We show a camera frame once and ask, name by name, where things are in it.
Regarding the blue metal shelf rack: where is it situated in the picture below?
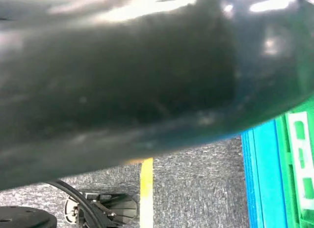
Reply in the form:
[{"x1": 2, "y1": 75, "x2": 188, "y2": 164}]
[{"x1": 242, "y1": 119, "x2": 289, "y2": 228}]

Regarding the yellow floor tape square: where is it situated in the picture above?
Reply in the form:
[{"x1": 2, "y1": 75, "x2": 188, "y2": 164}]
[{"x1": 139, "y1": 157, "x2": 154, "y2": 228}]

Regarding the black round disc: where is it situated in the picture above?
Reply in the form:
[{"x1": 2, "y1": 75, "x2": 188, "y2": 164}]
[{"x1": 0, "y1": 206, "x2": 58, "y2": 228}]

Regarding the green plastic crate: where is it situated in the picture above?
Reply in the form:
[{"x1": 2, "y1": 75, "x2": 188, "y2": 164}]
[{"x1": 276, "y1": 98, "x2": 314, "y2": 228}]

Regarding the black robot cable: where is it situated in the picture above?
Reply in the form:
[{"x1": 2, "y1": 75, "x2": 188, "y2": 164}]
[{"x1": 46, "y1": 180, "x2": 105, "y2": 228}]

